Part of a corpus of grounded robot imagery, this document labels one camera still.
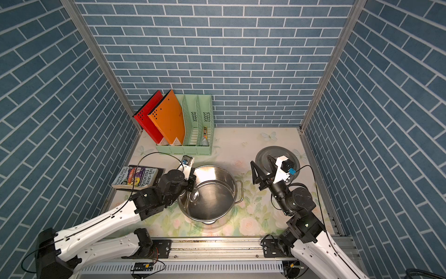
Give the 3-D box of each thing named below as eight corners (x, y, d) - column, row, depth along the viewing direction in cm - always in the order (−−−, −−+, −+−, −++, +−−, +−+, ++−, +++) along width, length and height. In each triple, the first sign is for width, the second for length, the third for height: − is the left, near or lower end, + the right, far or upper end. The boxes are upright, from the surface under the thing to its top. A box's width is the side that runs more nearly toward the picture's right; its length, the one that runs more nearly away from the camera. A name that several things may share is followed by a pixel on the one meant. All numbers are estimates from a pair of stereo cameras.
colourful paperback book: (115, 191, 92) (110, 187, 89) (125, 169, 101) (121, 165, 97) (159, 191, 93) (156, 187, 89) (165, 170, 101) (163, 165, 97)
